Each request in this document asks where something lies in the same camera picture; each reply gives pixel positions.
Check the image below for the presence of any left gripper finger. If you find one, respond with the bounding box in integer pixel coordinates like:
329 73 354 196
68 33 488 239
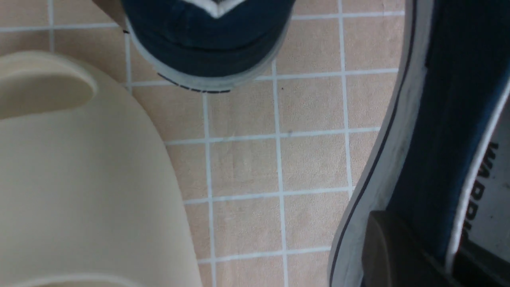
362 211 462 287

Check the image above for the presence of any navy slip-on shoe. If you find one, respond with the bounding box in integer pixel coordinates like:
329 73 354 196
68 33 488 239
122 0 295 93
328 0 510 287

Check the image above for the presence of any right cream foam slide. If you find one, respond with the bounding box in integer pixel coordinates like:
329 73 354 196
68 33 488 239
0 51 202 287

